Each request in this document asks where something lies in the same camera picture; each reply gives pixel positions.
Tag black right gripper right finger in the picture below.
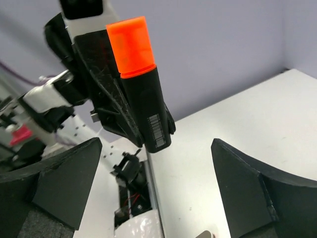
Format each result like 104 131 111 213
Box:
211 139 317 238

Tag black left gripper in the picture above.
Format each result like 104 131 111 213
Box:
44 12 144 147

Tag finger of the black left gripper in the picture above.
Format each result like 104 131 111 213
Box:
165 104 176 135

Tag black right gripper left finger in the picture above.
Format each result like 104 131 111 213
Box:
0 138 102 238

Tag black orange highlighter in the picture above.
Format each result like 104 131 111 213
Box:
121 67 171 153

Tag orange highlighter cap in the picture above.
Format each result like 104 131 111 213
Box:
106 16 156 79

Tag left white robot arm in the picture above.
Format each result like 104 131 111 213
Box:
17 11 176 153

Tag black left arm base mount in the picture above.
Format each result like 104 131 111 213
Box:
113 149 152 228

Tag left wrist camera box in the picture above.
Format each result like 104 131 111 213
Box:
59 0 119 39

